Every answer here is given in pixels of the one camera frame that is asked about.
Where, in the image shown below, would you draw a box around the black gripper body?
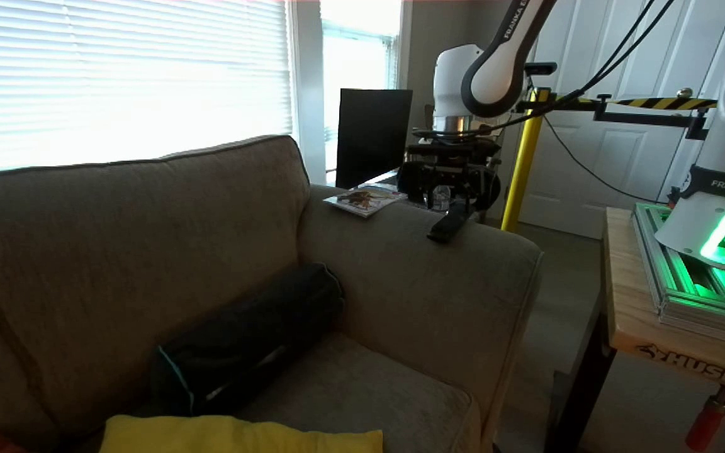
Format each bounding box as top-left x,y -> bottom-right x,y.
399,130 -> 506,204

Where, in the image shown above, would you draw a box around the black remote control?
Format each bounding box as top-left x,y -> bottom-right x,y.
427,198 -> 476,247

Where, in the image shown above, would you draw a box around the yellow stand pole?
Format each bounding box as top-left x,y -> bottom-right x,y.
500,86 -> 555,233

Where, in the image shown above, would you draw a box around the black flat monitor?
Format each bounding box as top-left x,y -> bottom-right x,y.
336,86 -> 415,192

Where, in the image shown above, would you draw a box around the colourful magazine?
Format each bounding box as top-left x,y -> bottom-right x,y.
323,185 -> 411,221

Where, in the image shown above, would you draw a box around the beige fabric sofa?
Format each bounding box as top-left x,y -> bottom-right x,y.
0,132 -> 547,453

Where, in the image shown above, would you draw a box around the narrow bright window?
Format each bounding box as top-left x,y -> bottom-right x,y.
317,0 -> 406,173

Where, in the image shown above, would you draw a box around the wooden workbench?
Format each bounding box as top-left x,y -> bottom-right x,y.
542,204 -> 725,453

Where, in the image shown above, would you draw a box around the black cylindrical bag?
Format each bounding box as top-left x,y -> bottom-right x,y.
147,261 -> 348,418

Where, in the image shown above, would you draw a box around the yellow cloth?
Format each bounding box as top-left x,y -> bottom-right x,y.
98,413 -> 389,453

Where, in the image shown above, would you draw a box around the red clamp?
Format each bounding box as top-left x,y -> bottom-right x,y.
686,388 -> 725,453

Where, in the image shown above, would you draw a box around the white window blinds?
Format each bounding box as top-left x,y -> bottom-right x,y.
0,0 -> 294,180

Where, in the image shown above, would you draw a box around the thin black stand cable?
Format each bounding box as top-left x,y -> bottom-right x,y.
542,114 -> 676,205

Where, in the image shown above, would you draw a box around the black camera on stand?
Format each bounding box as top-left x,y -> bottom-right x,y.
521,58 -> 561,80

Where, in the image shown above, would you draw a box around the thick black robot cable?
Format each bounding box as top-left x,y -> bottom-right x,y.
472,0 -> 681,136

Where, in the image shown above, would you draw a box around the aluminium rail base plate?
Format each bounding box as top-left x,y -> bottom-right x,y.
633,198 -> 725,320

